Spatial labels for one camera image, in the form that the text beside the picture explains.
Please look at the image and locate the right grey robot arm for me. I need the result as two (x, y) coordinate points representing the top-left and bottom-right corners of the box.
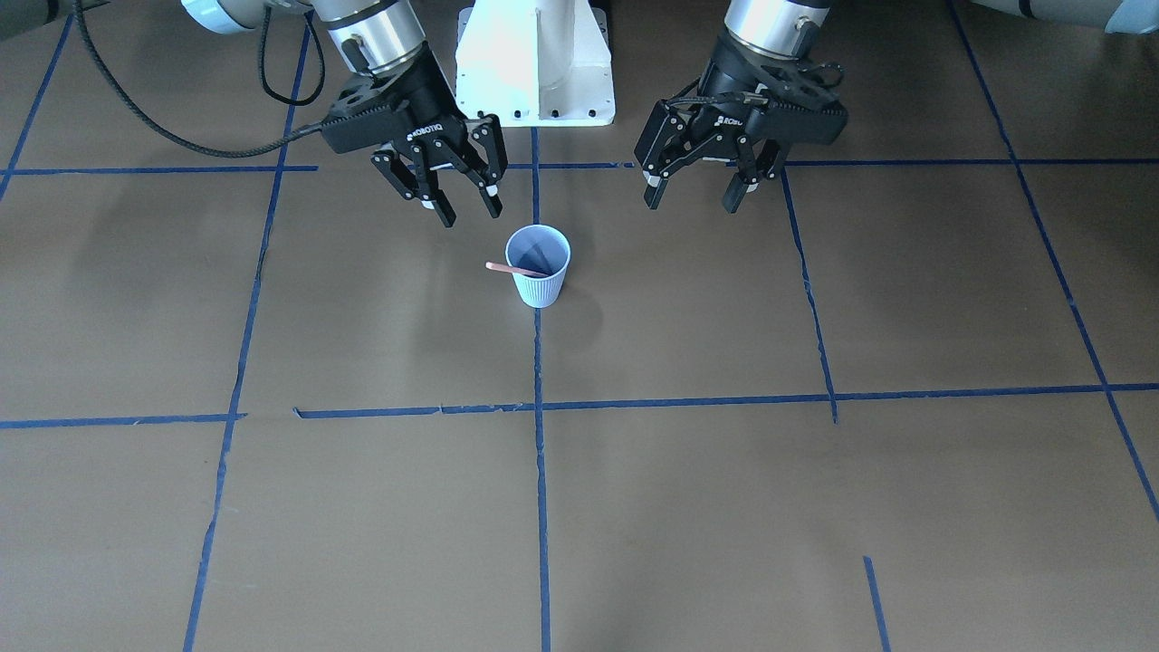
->
(183, 1), (508, 226)

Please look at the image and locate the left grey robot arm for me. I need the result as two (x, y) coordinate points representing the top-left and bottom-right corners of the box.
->
(634, 1), (848, 212)

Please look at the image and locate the pink chopstick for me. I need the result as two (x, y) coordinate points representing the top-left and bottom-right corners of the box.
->
(484, 261), (551, 278)

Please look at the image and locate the light blue plastic cup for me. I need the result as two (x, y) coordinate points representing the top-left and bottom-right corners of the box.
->
(504, 225), (571, 309)

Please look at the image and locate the white column base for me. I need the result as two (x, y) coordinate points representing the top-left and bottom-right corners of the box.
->
(453, 1), (617, 129)

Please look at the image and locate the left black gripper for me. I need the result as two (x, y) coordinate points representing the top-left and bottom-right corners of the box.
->
(634, 34), (848, 214)

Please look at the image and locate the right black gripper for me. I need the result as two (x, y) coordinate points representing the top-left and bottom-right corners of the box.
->
(322, 45), (508, 228)

